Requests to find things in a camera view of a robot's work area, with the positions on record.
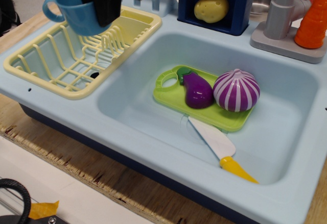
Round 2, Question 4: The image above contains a cream yellow drying rack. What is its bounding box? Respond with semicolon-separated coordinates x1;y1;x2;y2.
3;6;162;99

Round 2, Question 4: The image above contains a black braided cable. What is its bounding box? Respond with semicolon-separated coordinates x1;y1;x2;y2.
0;179;32;224

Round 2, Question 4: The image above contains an orange toy carrot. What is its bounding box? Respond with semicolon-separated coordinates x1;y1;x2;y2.
294;0;326;49

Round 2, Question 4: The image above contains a yellow tape piece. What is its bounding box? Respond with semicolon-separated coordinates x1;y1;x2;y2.
28;201;60;220

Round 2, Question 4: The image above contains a steel bowl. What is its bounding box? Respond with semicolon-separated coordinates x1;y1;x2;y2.
250;0;272;16

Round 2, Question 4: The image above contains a blue plastic cup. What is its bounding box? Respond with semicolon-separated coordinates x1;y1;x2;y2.
42;0;111;36

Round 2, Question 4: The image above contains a black bag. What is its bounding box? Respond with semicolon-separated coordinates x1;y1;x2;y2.
1;0;21;37

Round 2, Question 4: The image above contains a purple toy eggplant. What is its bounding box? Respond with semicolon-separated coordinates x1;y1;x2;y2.
177;67;214;109

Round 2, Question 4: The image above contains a yellow toy potato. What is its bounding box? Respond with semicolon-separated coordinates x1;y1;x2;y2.
194;0;229;23

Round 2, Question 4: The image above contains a purple striped toy onion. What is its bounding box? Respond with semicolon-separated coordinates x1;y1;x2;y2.
213;69;261;112

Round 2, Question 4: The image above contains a light blue toy sink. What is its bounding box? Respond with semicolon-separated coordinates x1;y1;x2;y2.
1;0;326;223

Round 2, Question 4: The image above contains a green plastic cutting board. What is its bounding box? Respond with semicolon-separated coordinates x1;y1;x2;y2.
153;65;253;132

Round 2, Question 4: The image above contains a grey toy faucet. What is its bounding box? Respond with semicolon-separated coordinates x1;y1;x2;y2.
250;0;326;64

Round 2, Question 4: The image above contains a white toy knife yellow handle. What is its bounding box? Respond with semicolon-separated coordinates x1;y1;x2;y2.
189;116;259;184

